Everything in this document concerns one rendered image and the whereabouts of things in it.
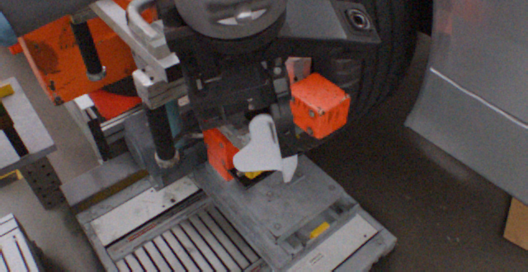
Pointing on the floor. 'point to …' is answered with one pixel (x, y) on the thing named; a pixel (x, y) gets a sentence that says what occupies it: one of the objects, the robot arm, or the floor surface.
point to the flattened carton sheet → (517, 224)
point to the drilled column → (43, 181)
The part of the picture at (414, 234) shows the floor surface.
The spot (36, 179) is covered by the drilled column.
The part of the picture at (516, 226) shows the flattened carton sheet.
